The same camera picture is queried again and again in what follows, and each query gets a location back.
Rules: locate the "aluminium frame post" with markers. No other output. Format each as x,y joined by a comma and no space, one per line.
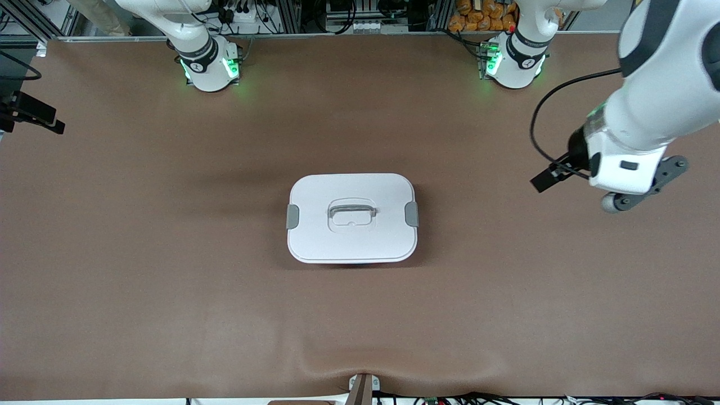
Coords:
440,14
289,17

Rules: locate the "aluminium frame rail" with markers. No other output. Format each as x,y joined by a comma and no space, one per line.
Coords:
25,19

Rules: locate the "bag of orange snacks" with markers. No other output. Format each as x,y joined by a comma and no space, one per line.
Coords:
472,17

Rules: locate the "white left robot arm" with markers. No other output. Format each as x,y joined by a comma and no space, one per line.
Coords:
664,84

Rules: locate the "white power strip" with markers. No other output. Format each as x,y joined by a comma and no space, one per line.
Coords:
247,25

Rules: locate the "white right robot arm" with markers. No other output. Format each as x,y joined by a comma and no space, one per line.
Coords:
208,73

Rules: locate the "person's beige trousers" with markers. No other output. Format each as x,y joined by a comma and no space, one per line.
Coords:
101,17

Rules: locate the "white terminal block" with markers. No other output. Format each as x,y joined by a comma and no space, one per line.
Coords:
365,26

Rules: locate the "grey lid clip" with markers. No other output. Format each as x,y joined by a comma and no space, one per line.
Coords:
292,217
412,214

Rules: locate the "brown camera mount post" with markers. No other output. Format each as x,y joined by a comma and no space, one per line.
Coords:
363,391

